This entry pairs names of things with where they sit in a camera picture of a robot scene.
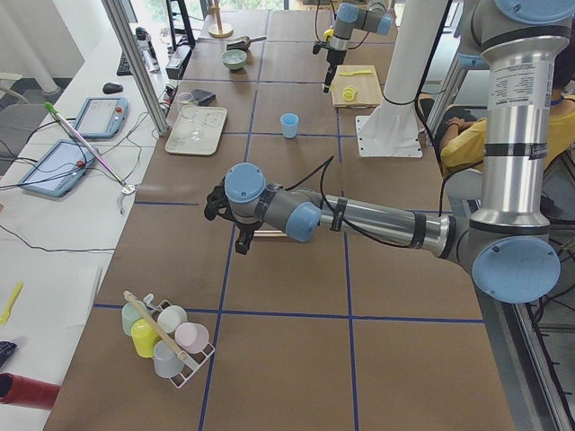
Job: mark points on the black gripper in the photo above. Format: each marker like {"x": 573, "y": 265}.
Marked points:
{"x": 332, "y": 57}
{"x": 245, "y": 227}

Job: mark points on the steel muddler black tip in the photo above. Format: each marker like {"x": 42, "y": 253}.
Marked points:
{"x": 269, "y": 234}

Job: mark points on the light blue plastic cup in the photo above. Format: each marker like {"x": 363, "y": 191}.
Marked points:
{"x": 289, "y": 125}

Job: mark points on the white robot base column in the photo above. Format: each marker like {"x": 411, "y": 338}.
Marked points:
{"x": 392, "y": 130}

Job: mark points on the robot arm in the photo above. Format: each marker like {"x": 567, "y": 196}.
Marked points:
{"x": 503, "y": 245}
{"x": 350, "y": 17}

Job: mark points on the white cup in rack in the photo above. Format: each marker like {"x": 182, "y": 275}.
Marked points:
{"x": 171, "y": 318}

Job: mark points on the pink cup in rack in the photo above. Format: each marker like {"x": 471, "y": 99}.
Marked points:
{"x": 192, "y": 337}

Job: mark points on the green cup in rack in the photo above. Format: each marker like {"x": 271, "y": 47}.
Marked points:
{"x": 129, "y": 315}

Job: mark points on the yellow cup in rack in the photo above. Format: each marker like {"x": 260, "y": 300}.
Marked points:
{"x": 144, "y": 338}

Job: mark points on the grey-blue cup in rack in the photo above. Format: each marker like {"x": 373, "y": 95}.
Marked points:
{"x": 166, "y": 362}

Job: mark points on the yellow plastic knife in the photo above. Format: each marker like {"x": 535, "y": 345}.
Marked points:
{"x": 355, "y": 72}

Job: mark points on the wooden cutting board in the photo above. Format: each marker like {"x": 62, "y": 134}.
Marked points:
{"x": 369, "y": 90}

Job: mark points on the metal ice scoop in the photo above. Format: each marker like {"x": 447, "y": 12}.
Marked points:
{"x": 243, "y": 43}

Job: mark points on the green bowl of ice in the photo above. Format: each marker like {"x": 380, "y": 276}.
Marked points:
{"x": 234, "y": 59}

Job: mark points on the cream bear serving tray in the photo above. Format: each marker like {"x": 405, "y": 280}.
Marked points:
{"x": 200, "y": 137}

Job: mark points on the person in yellow shirt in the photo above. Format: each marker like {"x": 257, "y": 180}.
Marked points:
{"x": 528, "y": 115}

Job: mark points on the blue teach pendant far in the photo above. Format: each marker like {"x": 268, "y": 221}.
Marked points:
{"x": 101, "y": 118}

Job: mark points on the blue teach pendant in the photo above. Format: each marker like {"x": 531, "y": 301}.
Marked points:
{"x": 58, "y": 170}
{"x": 101, "y": 118}

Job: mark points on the blue teach pendant near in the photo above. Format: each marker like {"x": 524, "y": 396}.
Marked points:
{"x": 58, "y": 170}

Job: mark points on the black computer mouse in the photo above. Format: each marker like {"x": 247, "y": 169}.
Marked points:
{"x": 112, "y": 88}

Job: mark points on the black keyboard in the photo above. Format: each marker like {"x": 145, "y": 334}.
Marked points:
{"x": 123, "y": 68}

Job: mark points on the metal rod with green tip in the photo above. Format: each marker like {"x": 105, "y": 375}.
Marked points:
{"x": 127, "y": 189}

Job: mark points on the red cylinder bottle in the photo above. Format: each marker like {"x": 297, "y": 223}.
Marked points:
{"x": 25, "y": 392}

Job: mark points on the white wire cup rack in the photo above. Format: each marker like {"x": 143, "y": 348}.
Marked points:
{"x": 192, "y": 362}

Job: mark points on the aluminium frame post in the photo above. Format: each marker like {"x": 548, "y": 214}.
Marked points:
{"x": 119, "y": 23}

